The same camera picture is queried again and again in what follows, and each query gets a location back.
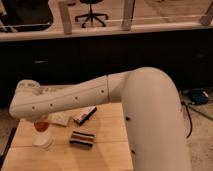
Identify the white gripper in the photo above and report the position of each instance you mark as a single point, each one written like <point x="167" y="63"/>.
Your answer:
<point x="37" y="118"/>

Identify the red apple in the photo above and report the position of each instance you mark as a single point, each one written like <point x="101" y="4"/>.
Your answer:
<point x="41" y="126"/>

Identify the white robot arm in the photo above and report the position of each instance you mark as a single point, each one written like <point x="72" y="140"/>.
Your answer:
<point x="151" y="107"/>

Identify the white paper cup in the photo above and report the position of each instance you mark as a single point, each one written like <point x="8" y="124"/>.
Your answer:
<point x="42" y="139"/>

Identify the white square sponge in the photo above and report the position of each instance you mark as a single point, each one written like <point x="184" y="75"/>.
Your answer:
<point x="60" y="118"/>

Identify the black office chair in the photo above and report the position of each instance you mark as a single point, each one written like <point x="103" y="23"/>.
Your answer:
<point x="90" y="16"/>

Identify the dark blue object on floor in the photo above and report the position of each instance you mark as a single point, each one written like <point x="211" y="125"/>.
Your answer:
<point x="198" y="97"/>

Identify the wooden post left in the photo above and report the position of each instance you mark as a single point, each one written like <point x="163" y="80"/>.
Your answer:
<point x="65" y="17"/>

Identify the wooden post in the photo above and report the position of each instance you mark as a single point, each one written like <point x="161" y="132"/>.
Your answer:
<point x="128" y="12"/>
<point x="207" y="18"/>
<point x="65" y="17"/>

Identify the wooden post middle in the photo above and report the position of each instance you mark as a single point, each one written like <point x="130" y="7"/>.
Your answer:
<point x="128" y="12"/>

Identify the wooden post right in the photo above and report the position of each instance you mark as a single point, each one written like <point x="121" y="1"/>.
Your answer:
<point x="207" y="18"/>

